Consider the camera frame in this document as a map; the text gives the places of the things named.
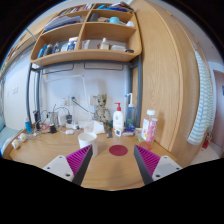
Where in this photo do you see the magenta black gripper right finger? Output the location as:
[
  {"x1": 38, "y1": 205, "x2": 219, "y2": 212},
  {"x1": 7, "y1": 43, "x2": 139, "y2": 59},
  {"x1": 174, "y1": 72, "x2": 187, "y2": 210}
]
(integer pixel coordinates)
[{"x1": 134, "y1": 145, "x2": 160, "y2": 185}]

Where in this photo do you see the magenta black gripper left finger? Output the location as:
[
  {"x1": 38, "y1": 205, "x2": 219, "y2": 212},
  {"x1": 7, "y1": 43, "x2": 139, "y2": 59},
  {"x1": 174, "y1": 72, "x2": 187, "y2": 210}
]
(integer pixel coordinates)
[{"x1": 66, "y1": 145, "x2": 93, "y2": 185}]

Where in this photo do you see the white paper cup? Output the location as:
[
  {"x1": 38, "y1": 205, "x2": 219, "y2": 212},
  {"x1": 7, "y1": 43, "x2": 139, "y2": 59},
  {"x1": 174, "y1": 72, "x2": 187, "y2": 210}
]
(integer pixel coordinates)
[{"x1": 78, "y1": 133, "x2": 98, "y2": 157}]

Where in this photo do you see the white computer mouse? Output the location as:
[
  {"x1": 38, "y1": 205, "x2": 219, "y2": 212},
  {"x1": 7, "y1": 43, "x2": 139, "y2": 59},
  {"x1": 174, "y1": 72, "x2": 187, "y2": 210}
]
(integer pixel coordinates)
[{"x1": 65, "y1": 129, "x2": 75, "y2": 135}]

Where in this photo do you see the dark red round coaster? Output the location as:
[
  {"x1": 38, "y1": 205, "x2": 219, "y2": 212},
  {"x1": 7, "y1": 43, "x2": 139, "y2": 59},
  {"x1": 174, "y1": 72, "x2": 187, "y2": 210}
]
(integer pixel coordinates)
[{"x1": 109, "y1": 145, "x2": 128, "y2": 156}]

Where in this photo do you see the clear bottle white cap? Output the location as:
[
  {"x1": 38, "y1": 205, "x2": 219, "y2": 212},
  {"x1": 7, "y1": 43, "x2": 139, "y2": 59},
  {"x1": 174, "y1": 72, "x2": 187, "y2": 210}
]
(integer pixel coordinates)
[{"x1": 141, "y1": 110, "x2": 158, "y2": 150}]

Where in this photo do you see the white tissue pack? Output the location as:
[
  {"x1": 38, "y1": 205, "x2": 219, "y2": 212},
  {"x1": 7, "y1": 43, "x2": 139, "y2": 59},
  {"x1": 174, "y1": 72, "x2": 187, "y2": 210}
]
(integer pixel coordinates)
[{"x1": 84, "y1": 120, "x2": 105, "y2": 134}]

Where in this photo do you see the Groot figurine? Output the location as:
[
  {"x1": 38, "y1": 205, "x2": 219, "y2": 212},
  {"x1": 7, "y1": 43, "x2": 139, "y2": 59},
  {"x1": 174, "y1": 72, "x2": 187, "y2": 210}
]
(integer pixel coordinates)
[{"x1": 93, "y1": 94, "x2": 112, "y2": 125}]

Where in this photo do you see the white pump lotion bottle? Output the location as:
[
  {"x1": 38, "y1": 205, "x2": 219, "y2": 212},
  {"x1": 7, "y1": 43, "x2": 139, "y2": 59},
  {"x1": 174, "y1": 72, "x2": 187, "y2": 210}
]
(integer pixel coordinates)
[{"x1": 113, "y1": 103, "x2": 124, "y2": 131}]

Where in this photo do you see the clear blue spray bottle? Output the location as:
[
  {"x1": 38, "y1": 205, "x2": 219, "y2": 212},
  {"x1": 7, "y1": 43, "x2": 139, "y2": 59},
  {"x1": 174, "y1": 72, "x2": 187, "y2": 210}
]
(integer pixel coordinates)
[{"x1": 125, "y1": 93, "x2": 136, "y2": 127}]

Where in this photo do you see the small blue bottle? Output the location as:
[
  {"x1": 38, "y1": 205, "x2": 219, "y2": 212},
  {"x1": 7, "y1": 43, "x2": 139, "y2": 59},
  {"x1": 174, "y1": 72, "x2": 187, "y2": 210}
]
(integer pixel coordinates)
[{"x1": 24, "y1": 117, "x2": 32, "y2": 134}]

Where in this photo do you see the striped hanging towel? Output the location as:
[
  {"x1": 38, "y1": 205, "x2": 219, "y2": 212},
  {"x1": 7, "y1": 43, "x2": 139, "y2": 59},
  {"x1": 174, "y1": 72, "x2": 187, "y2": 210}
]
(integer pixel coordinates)
[{"x1": 187, "y1": 52, "x2": 214, "y2": 145}]

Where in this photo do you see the wooden wardrobe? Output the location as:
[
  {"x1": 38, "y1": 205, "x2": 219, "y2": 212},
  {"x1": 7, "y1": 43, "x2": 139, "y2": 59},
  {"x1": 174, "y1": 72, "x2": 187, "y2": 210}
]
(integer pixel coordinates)
[{"x1": 131, "y1": 0, "x2": 201, "y2": 167}]

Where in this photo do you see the white bottle on shelf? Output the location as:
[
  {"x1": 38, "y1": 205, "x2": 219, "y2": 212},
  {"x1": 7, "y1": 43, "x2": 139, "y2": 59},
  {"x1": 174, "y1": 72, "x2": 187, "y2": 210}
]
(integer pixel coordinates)
[{"x1": 100, "y1": 38, "x2": 110, "y2": 50}]

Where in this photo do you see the teal cup on shelf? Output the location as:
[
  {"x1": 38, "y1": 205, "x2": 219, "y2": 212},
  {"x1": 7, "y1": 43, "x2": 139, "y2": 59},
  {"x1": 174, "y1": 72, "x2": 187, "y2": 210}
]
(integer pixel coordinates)
[{"x1": 109, "y1": 17, "x2": 120, "y2": 24}]

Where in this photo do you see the black metal desk frame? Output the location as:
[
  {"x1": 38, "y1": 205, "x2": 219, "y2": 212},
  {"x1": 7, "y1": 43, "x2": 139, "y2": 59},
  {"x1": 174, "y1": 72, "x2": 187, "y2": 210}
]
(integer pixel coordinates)
[{"x1": 26, "y1": 55, "x2": 143, "y2": 126}]

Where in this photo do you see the wooden wall shelf unit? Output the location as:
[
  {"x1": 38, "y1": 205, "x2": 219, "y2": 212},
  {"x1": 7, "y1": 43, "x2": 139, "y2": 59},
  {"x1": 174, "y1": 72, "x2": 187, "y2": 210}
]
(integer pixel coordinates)
[{"x1": 30, "y1": 3, "x2": 142, "y2": 66}]

